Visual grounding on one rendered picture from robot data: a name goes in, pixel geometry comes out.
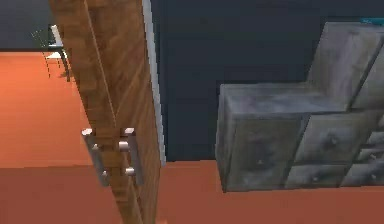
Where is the teal flat object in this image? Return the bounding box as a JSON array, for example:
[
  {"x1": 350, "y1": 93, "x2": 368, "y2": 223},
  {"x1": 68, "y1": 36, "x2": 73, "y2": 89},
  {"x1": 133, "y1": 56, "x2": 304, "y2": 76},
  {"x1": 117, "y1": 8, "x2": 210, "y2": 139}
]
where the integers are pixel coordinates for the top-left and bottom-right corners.
[{"x1": 359, "y1": 17, "x2": 384, "y2": 27}]

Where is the white chair with dark legs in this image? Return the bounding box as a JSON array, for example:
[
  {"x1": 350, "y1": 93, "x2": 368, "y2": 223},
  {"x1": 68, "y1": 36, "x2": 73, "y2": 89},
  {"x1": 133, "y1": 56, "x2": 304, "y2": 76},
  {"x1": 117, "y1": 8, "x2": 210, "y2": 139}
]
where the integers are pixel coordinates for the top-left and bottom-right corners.
[{"x1": 31, "y1": 24, "x2": 72, "y2": 83}]

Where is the grey wooden chest of drawers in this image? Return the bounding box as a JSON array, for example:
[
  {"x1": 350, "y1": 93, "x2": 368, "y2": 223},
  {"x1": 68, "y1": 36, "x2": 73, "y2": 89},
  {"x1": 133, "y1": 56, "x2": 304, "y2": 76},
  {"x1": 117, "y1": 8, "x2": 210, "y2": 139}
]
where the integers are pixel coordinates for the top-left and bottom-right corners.
[{"x1": 214, "y1": 21, "x2": 384, "y2": 194}]

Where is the brown wooden room door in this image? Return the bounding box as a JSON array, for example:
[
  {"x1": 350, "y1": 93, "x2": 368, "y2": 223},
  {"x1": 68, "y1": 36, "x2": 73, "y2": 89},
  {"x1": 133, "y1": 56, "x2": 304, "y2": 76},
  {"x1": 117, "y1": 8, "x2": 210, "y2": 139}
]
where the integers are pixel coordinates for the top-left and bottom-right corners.
[{"x1": 48, "y1": 0, "x2": 167, "y2": 224}]

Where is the silver door handle bar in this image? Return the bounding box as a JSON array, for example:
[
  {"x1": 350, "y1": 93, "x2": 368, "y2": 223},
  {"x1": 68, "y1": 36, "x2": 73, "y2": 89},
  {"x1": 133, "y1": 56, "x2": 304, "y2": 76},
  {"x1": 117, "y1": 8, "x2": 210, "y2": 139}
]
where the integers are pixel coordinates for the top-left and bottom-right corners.
[
  {"x1": 81, "y1": 127, "x2": 112, "y2": 188},
  {"x1": 118, "y1": 127, "x2": 145, "y2": 187}
]

